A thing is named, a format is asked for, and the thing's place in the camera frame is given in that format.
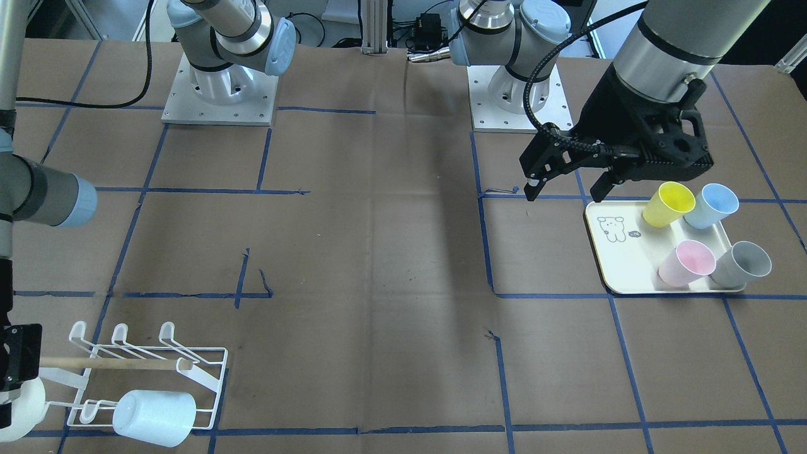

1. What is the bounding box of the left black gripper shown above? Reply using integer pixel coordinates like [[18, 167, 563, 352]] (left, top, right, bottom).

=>
[[520, 66, 714, 203]]

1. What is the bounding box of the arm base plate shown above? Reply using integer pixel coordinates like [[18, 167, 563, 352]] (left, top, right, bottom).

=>
[[161, 55, 279, 127], [467, 66, 574, 133]]

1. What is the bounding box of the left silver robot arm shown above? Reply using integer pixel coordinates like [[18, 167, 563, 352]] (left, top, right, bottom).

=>
[[446, 1, 767, 202]]

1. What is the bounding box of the pink plastic cup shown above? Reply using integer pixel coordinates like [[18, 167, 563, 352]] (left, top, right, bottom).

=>
[[658, 240, 717, 288]]

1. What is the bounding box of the white wire cup rack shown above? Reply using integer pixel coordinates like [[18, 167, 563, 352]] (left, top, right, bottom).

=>
[[38, 321, 229, 431]]

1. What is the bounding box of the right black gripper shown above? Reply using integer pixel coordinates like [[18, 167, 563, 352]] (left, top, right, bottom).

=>
[[1, 259, 42, 429]]

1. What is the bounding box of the aluminium frame post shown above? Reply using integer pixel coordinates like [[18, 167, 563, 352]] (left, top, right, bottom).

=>
[[358, 0, 390, 55]]

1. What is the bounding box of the yellow plastic cup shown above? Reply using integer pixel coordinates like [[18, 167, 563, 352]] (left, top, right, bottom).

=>
[[642, 181, 697, 229]]

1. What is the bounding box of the grey plastic cup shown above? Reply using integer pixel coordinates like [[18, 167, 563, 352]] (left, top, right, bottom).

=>
[[710, 241, 772, 288]]

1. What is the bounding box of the light blue plastic cup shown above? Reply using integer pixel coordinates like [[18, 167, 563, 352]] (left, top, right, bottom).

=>
[[112, 390, 197, 448]]

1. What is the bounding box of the beige serving tray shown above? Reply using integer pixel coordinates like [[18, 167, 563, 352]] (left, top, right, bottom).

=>
[[584, 200, 746, 295]]

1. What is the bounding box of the pale green plastic cup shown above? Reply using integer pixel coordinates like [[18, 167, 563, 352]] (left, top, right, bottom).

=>
[[1, 378, 47, 443]]

